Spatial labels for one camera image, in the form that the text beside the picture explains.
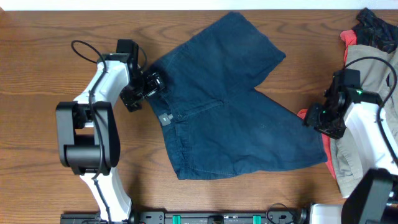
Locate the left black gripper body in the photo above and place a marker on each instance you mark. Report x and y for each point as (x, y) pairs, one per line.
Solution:
(150, 86)

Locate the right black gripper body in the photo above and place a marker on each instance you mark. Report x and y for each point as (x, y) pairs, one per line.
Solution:
(319, 118)

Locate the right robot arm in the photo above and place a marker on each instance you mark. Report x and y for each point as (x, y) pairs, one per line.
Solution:
(351, 111)

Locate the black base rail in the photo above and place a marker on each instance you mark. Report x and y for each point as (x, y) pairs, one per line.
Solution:
(277, 216)

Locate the dark blue denim shorts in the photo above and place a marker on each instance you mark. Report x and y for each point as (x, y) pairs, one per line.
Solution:
(215, 123)

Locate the black patterned garment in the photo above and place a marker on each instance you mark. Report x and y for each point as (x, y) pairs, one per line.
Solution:
(375, 32)

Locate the red garment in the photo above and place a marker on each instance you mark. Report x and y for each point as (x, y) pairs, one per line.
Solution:
(349, 38)

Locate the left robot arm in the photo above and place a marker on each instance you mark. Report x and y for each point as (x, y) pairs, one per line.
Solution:
(88, 139)

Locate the beige khaki garment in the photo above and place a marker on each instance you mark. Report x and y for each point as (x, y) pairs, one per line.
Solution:
(377, 77)

